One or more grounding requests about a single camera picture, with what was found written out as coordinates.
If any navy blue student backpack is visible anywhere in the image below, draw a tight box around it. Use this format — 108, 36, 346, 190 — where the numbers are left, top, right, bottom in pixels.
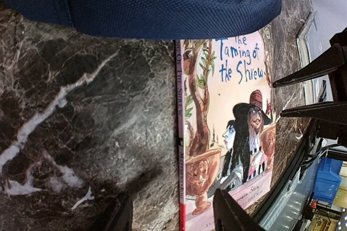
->
1, 0, 282, 40

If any blue plastic bin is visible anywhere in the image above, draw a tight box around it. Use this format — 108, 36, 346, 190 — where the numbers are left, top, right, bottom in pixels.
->
313, 157, 343, 205

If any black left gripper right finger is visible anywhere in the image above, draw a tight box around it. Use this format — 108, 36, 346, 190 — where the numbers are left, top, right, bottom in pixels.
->
213, 189, 264, 231

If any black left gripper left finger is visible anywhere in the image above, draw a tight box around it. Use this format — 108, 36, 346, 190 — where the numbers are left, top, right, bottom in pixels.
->
101, 193, 133, 231

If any grey slotted cable duct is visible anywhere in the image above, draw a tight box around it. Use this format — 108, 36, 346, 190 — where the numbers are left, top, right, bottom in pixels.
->
259, 171, 306, 230

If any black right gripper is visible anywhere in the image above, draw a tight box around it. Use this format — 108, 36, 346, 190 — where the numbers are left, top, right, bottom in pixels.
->
272, 28, 346, 133

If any pink Shrew paperback book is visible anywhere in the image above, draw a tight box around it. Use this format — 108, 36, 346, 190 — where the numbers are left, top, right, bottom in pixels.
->
175, 30, 276, 230

